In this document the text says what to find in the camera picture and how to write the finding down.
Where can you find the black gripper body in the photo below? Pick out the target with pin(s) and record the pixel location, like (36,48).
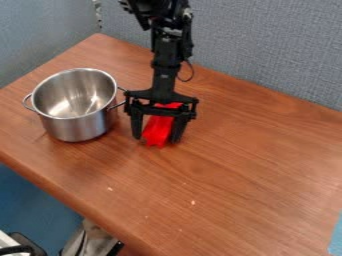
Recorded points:
(143,102)

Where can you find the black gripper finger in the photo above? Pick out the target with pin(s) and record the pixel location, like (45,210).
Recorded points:
(136,122)
(177,128)

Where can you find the red star-shaped block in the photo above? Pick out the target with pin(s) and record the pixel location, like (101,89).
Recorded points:
(157,130)

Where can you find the stainless steel pot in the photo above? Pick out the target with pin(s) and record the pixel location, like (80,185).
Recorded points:
(74,102)

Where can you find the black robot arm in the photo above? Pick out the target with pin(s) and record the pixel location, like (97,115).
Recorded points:
(168,19)

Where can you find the metal table leg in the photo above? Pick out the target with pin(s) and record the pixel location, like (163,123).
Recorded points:
(90,241)

